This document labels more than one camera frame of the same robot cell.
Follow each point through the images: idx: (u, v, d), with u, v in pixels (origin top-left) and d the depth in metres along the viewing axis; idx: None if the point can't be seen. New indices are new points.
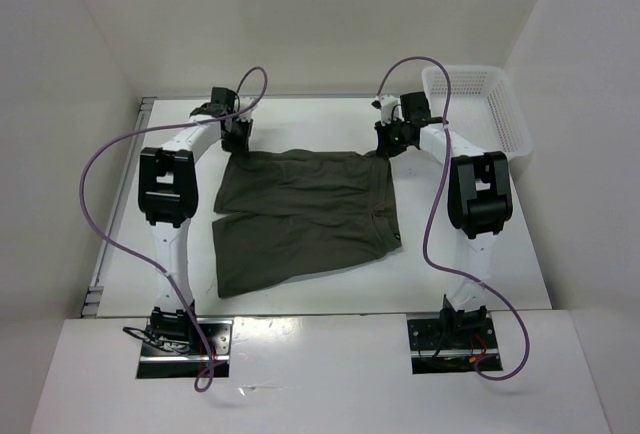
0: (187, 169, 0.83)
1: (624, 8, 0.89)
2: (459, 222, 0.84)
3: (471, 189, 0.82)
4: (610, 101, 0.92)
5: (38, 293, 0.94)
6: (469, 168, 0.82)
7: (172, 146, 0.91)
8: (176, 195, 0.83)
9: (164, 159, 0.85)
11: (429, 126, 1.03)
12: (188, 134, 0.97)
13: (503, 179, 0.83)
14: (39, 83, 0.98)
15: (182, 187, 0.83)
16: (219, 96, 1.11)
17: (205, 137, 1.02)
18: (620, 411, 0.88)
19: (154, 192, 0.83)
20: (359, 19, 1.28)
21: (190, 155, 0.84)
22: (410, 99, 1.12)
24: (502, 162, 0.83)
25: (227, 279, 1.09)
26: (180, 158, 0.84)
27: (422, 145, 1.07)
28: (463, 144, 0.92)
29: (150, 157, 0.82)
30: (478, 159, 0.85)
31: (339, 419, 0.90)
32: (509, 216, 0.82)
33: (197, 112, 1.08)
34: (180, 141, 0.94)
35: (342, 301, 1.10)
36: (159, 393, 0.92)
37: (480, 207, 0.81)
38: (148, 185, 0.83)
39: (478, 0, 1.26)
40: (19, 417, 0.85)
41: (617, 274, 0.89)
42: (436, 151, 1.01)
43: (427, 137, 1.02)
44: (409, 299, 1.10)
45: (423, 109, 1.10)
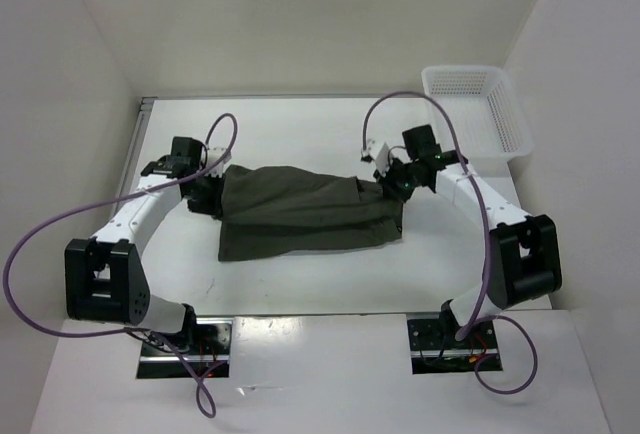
0: (124, 264, 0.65)
1: (624, 8, 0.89)
2: (500, 302, 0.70)
3: (516, 263, 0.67)
4: (610, 102, 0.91)
5: (38, 294, 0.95)
6: (513, 239, 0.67)
7: (109, 233, 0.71)
8: (115, 299, 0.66)
9: (100, 249, 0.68)
11: (447, 171, 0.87)
12: (131, 209, 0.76)
13: (551, 247, 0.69)
14: (39, 85, 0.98)
15: (121, 291, 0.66)
16: (180, 146, 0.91)
17: (163, 200, 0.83)
18: (620, 412, 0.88)
19: (91, 296, 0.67)
20: (359, 20, 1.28)
21: (132, 247, 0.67)
22: (415, 134, 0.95)
24: (550, 228, 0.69)
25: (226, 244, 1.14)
26: (118, 251, 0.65)
27: (438, 188, 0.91)
28: (497, 204, 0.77)
29: (80, 251, 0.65)
30: (517, 225, 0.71)
31: (340, 420, 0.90)
32: (558, 289, 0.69)
33: (149, 172, 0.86)
34: (122, 219, 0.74)
35: (342, 301, 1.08)
36: (159, 393, 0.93)
37: (525, 283, 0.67)
38: (81, 288, 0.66)
39: (478, 1, 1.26)
40: (20, 417, 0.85)
41: (617, 275, 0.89)
42: (458, 200, 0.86)
43: (447, 183, 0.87)
44: (411, 299, 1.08)
45: (429, 143, 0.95)
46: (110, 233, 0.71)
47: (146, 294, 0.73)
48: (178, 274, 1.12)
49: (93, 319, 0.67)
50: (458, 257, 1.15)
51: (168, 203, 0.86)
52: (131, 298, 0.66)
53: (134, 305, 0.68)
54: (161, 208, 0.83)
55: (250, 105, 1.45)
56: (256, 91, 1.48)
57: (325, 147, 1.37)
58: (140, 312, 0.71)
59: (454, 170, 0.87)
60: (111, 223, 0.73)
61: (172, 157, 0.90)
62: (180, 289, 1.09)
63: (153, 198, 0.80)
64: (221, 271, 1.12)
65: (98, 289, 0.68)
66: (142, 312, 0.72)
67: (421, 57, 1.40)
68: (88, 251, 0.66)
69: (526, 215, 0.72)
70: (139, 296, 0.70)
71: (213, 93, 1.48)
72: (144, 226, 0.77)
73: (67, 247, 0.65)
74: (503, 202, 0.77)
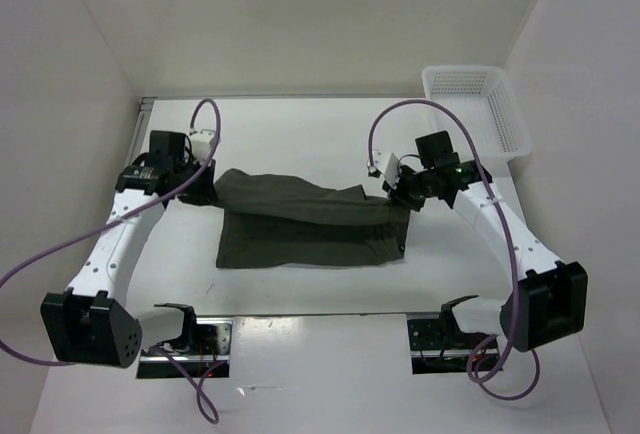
0: (105, 320, 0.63)
1: (625, 8, 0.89)
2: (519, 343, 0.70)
3: (543, 313, 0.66)
4: (610, 102, 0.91)
5: (38, 295, 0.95)
6: (543, 291, 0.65)
7: (87, 280, 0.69)
8: (101, 346, 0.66)
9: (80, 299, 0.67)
11: (469, 193, 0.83)
12: (109, 244, 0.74)
13: (580, 296, 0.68)
14: (38, 85, 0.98)
15: (107, 341, 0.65)
16: (160, 144, 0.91)
17: (144, 221, 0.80)
18: (620, 412, 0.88)
19: (77, 343, 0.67)
20: (359, 20, 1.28)
21: (111, 303, 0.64)
22: (432, 142, 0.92)
24: (581, 278, 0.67)
25: (225, 251, 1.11)
26: (97, 308, 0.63)
27: (455, 207, 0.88)
28: (525, 245, 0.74)
29: (58, 307, 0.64)
30: (546, 274, 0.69)
31: (340, 420, 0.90)
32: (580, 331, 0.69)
33: (125, 186, 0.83)
34: (98, 264, 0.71)
35: (342, 302, 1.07)
36: (159, 394, 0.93)
37: (547, 330, 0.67)
38: (66, 337, 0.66)
39: (478, 1, 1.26)
40: (19, 418, 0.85)
41: (617, 276, 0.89)
42: (479, 225, 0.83)
43: (469, 206, 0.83)
44: (411, 301, 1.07)
45: (447, 153, 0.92)
46: (88, 280, 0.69)
47: (136, 326, 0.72)
48: (178, 274, 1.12)
49: (84, 360, 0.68)
50: (458, 257, 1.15)
51: (151, 221, 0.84)
52: (117, 346, 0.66)
53: (122, 349, 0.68)
54: (143, 229, 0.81)
55: (250, 105, 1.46)
56: (256, 91, 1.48)
57: (326, 147, 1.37)
58: (131, 354, 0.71)
59: (478, 191, 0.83)
60: (89, 268, 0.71)
61: (153, 155, 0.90)
62: (180, 288, 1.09)
63: (132, 224, 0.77)
64: (221, 271, 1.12)
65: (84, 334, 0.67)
66: (134, 350, 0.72)
67: (421, 57, 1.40)
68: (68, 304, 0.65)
69: (557, 261, 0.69)
70: (127, 336, 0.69)
71: (212, 93, 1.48)
72: (126, 260, 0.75)
73: (43, 302, 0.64)
74: (532, 240, 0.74)
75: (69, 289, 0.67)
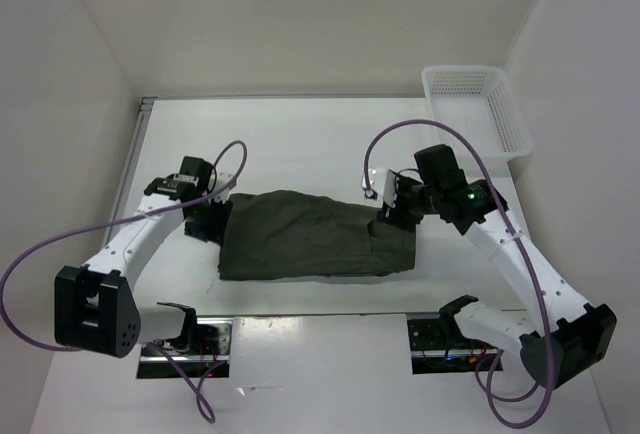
0: (114, 299, 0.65)
1: (624, 7, 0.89)
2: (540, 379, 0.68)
3: (572, 363, 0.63)
4: (610, 101, 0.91)
5: (38, 295, 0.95)
6: (576, 344, 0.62)
7: (103, 261, 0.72)
8: (101, 330, 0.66)
9: (93, 278, 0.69)
11: (488, 226, 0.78)
12: (128, 235, 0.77)
13: (607, 338, 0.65)
14: (39, 84, 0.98)
15: (110, 324, 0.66)
16: (189, 165, 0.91)
17: (163, 223, 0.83)
18: (620, 412, 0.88)
19: (76, 325, 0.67)
20: (359, 20, 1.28)
21: (122, 281, 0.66)
22: (436, 158, 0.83)
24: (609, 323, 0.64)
25: (225, 266, 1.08)
26: (108, 285, 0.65)
27: (468, 235, 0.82)
28: (551, 285, 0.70)
29: (70, 282, 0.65)
30: (577, 322, 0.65)
31: (339, 419, 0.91)
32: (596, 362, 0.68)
33: (153, 189, 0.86)
34: (115, 247, 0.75)
35: (341, 303, 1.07)
36: (160, 393, 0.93)
37: (570, 373, 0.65)
38: (69, 318, 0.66)
39: (478, 2, 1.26)
40: (19, 416, 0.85)
41: (617, 275, 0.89)
42: (495, 259, 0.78)
43: (487, 240, 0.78)
44: (410, 303, 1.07)
45: (452, 171, 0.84)
46: (105, 261, 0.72)
47: (136, 318, 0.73)
48: (179, 274, 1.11)
49: (81, 345, 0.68)
50: (458, 257, 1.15)
51: (171, 224, 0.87)
52: (117, 331, 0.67)
53: (121, 335, 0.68)
54: (162, 229, 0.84)
55: (250, 106, 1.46)
56: (255, 91, 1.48)
57: (325, 147, 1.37)
58: (126, 343, 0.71)
59: (496, 223, 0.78)
60: (107, 250, 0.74)
61: (181, 175, 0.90)
62: (181, 288, 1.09)
63: (153, 221, 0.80)
64: None
65: (85, 318, 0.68)
66: (130, 339, 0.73)
67: (421, 57, 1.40)
68: (79, 281, 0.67)
69: (587, 307, 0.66)
70: (127, 324, 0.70)
71: (212, 93, 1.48)
72: (141, 251, 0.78)
73: (58, 276, 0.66)
74: (559, 282, 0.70)
75: (84, 265, 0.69)
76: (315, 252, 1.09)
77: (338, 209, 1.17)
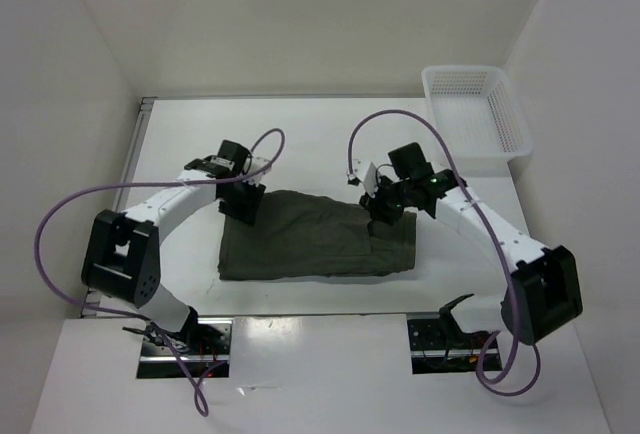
0: (143, 244, 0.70)
1: (624, 7, 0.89)
2: (527, 337, 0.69)
3: (541, 303, 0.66)
4: (610, 101, 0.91)
5: (38, 295, 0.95)
6: (536, 281, 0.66)
7: (138, 213, 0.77)
8: (126, 274, 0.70)
9: (126, 225, 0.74)
11: (447, 198, 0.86)
12: (166, 196, 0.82)
13: (571, 276, 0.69)
14: (39, 84, 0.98)
15: (135, 268, 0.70)
16: (228, 150, 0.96)
17: (197, 196, 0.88)
18: (620, 411, 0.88)
19: (104, 265, 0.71)
20: (359, 20, 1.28)
21: (152, 230, 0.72)
22: (403, 153, 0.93)
24: (567, 260, 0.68)
25: (225, 264, 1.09)
26: (140, 231, 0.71)
27: (438, 215, 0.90)
28: (510, 238, 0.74)
29: (107, 223, 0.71)
30: (536, 261, 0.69)
31: (339, 419, 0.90)
32: (578, 313, 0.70)
33: (192, 168, 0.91)
34: (152, 204, 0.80)
35: (340, 304, 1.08)
36: (160, 393, 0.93)
37: (549, 320, 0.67)
38: (98, 255, 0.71)
39: (478, 1, 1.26)
40: (18, 416, 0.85)
41: (617, 275, 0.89)
42: (463, 229, 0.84)
43: (450, 211, 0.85)
44: (409, 303, 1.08)
45: (420, 163, 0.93)
46: (140, 213, 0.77)
47: (158, 278, 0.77)
48: (179, 273, 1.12)
49: (104, 288, 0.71)
50: (458, 257, 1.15)
51: (202, 200, 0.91)
52: (140, 278, 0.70)
53: (140, 286, 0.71)
54: (194, 202, 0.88)
55: (251, 106, 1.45)
56: (255, 91, 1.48)
57: (325, 147, 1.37)
58: (145, 297, 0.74)
59: (455, 196, 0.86)
60: (144, 205, 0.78)
61: (218, 159, 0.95)
62: (180, 288, 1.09)
63: (188, 190, 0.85)
64: None
65: (114, 262, 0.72)
66: (149, 294, 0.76)
67: (421, 57, 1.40)
68: (114, 225, 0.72)
69: (543, 247, 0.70)
70: (148, 278, 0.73)
71: (213, 93, 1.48)
72: (174, 214, 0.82)
73: (97, 218, 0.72)
74: (518, 235, 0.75)
75: (121, 212, 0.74)
76: (315, 252, 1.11)
77: (339, 208, 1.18)
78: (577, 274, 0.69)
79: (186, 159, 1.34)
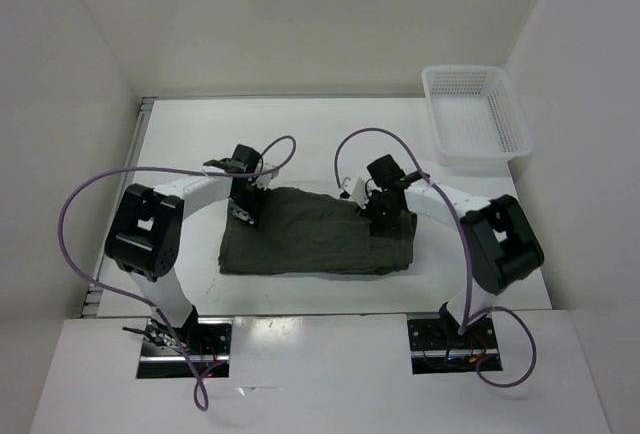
0: (170, 214, 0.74)
1: (624, 8, 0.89)
2: (494, 286, 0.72)
3: (491, 245, 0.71)
4: (610, 101, 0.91)
5: (37, 295, 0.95)
6: (481, 222, 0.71)
7: (166, 189, 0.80)
8: (150, 243, 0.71)
9: (152, 201, 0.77)
11: (412, 187, 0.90)
12: (189, 180, 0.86)
13: (522, 222, 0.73)
14: (39, 84, 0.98)
15: (160, 237, 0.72)
16: (242, 153, 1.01)
17: (215, 186, 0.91)
18: (621, 412, 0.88)
19: (127, 235, 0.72)
20: (359, 20, 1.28)
21: (179, 203, 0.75)
22: (379, 165, 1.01)
24: (515, 208, 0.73)
25: (226, 260, 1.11)
26: (167, 202, 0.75)
27: (412, 207, 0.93)
28: (463, 197, 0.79)
29: (135, 195, 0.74)
30: (485, 210, 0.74)
31: (340, 420, 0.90)
32: (542, 262, 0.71)
33: (212, 164, 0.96)
34: (177, 185, 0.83)
35: (340, 304, 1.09)
36: (160, 393, 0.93)
37: (510, 263, 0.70)
38: (123, 226, 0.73)
39: (478, 2, 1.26)
40: (19, 416, 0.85)
41: (617, 276, 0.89)
42: (429, 209, 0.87)
43: (416, 197, 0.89)
44: (410, 303, 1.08)
45: (394, 171, 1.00)
46: (167, 190, 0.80)
47: (174, 256, 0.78)
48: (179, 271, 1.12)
49: (124, 255, 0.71)
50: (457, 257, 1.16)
51: (216, 193, 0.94)
52: (162, 246, 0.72)
53: (162, 256, 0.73)
54: (212, 192, 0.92)
55: (250, 106, 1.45)
56: (255, 91, 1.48)
57: (325, 147, 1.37)
58: (164, 269, 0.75)
59: (418, 184, 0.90)
60: (170, 184, 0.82)
61: (233, 160, 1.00)
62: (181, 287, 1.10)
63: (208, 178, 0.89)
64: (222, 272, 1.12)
65: (136, 233, 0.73)
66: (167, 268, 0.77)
67: (421, 57, 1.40)
68: (141, 198, 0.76)
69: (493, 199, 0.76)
70: (169, 251, 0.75)
71: (213, 93, 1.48)
72: (194, 199, 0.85)
73: (125, 190, 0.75)
74: (468, 194, 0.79)
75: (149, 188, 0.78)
76: (315, 249, 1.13)
77: (342, 206, 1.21)
78: (529, 221, 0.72)
79: (187, 160, 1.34)
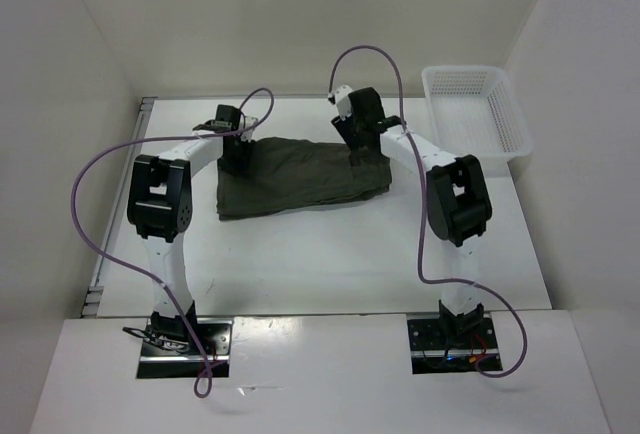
0: (182, 175, 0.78)
1: (625, 7, 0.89)
2: (448, 236, 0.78)
3: (450, 199, 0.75)
4: (610, 101, 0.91)
5: (37, 294, 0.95)
6: (445, 177, 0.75)
7: (169, 155, 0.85)
8: (169, 205, 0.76)
9: (161, 167, 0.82)
11: (388, 132, 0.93)
12: (187, 146, 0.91)
13: (479, 180, 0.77)
14: (38, 86, 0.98)
15: (175, 199, 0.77)
16: (224, 112, 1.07)
17: (210, 147, 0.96)
18: (621, 412, 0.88)
19: (146, 202, 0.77)
20: (358, 20, 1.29)
21: (187, 164, 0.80)
22: (361, 98, 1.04)
24: (475, 165, 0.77)
25: (224, 207, 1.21)
26: (176, 165, 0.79)
27: (383, 151, 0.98)
28: (432, 153, 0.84)
29: (145, 164, 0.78)
30: (451, 167, 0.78)
31: (340, 420, 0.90)
32: (491, 217, 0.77)
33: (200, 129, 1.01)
34: (177, 151, 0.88)
35: (340, 303, 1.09)
36: (160, 394, 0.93)
37: (461, 214, 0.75)
38: (140, 193, 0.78)
39: (478, 1, 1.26)
40: (19, 416, 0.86)
41: (617, 276, 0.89)
42: (400, 157, 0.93)
43: (389, 143, 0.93)
44: (409, 301, 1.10)
45: (374, 107, 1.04)
46: (170, 157, 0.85)
47: (190, 215, 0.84)
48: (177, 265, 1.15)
49: (146, 219, 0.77)
50: None
51: (212, 153, 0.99)
52: (180, 205, 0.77)
53: (181, 214, 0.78)
54: (208, 155, 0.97)
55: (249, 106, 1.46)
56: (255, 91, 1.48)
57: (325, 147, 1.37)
58: (185, 225, 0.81)
59: (394, 129, 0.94)
60: (171, 152, 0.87)
61: (217, 121, 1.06)
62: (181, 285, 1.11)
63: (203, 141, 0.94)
64: (222, 272, 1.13)
65: (152, 198, 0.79)
66: (185, 225, 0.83)
67: (421, 57, 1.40)
68: (150, 166, 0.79)
69: (457, 157, 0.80)
70: (185, 209, 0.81)
71: (212, 93, 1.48)
72: (195, 160, 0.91)
73: (134, 162, 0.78)
74: (437, 149, 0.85)
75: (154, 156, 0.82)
76: (303, 187, 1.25)
77: (319, 149, 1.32)
78: (485, 178, 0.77)
79: None
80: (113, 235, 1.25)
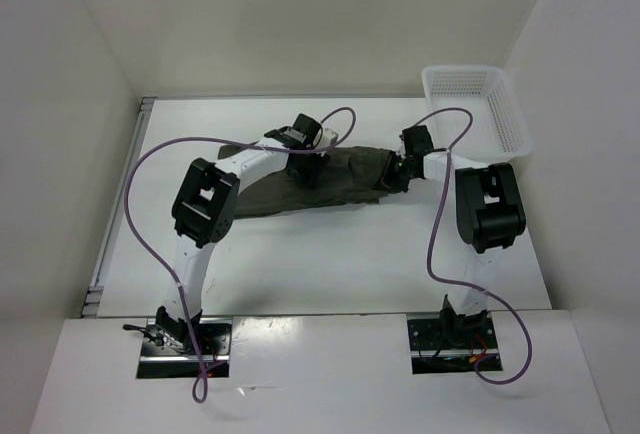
0: (226, 192, 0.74)
1: (626, 7, 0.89)
2: (473, 241, 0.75)
3: (478, 202, 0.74)
4: (610, 101, 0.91)
5: (38, 294, 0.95)
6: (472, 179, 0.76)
7: (224, 166, 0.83)
8: (207, 215, 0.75)
9: (213, 174, 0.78)
11: (430, 153, 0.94)
12: (248, 156, 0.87)
13: (511, 190, 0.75)
14: (38, 84, 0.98)
15: (217, 211, 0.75)
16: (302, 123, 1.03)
17: (271, 161, 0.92)
18: (621, 412, 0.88)
19: (191, 204, 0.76)
20: (360, 21, 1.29)
21: (236, 181, 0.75)
22: (413, 132, 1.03)
24: (508, 173, 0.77)
25: None
26: (225, 181, 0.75)
27: (426, 175, 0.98)
28: (468, 164, 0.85)
29: (199, 170, 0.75)
30: (482, 172, 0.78)
31: (338, 419, 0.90)
32: (523, 231, 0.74)
33: (270, 137, 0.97)
34: (237, 160, 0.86)
35: (339, 302, 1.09)
36: (159, 394, 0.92)
37: (491, 221, 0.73)
38: (187, 194, 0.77)
39: (477, 2, 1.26)
40: (19, 416, 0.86)
41: (617, 276, 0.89)
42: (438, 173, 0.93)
43: (432, 164, 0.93)
44: (410, 300, 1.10)
45: (424, 141, 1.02)
46: (226, 167, 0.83)
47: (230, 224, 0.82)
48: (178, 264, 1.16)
49: (185, 220, 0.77)
50: (456, 257, 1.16)
51: (271, 166, 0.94)
52: (218, 218, 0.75)
53: (217, 226, 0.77)
54: (269, 165, 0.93)
55: (248, 106, 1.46)
56: (255, 90, 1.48)
57: None
58: (220, 236, 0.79)
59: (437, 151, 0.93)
60: (229, 160, 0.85)
61: (293, 131, 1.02)
62: None
63: (267, 154, 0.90)
64: (222, 272, 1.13)
65: (197, 203, 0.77)
66: (224, 233, 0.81)
67: (422, 57, 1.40)
68: (204, 172, 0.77)
69: (490, 164, 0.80)
70: (224, 221, 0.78)
71: (212, 93, 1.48)
72: (251, 173, 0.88)
73: (191, 162, 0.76)
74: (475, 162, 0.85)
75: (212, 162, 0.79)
76: (304, 188, 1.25)
77: None
78: (519, 190, 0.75)
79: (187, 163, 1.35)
80: (113, 235, 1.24)
